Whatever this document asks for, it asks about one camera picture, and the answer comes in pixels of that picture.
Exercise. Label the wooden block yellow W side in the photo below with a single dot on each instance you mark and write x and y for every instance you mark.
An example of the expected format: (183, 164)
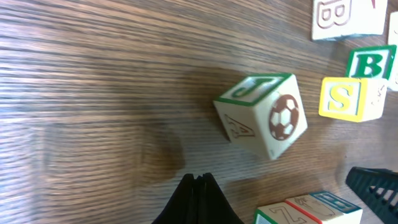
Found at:
(263, 113)

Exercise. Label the wooden block green side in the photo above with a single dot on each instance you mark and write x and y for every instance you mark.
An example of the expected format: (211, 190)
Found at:
(312, 208)

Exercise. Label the wooden block bear drawing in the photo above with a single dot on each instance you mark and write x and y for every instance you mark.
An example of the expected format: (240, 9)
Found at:
(280, 213)

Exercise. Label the blue H letter block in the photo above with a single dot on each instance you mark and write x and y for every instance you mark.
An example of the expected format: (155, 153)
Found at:
(348, 213)

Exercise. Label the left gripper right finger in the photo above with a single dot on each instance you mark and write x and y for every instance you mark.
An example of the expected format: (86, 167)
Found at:
(213, 207)

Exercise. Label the wooden block yellow S side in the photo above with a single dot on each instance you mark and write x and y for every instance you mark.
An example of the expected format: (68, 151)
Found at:
(352, 99)

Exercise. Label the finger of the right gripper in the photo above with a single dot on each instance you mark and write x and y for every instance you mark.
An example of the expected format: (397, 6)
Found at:
(377, 188)

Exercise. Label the wooden block red scribble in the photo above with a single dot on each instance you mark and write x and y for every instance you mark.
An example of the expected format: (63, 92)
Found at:
(372, 62)

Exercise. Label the wooden block blue L side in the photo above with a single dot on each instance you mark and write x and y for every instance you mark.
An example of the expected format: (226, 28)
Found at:
(338, 19)

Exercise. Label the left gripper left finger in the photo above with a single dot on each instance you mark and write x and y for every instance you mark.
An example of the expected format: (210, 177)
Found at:
(180, 208)

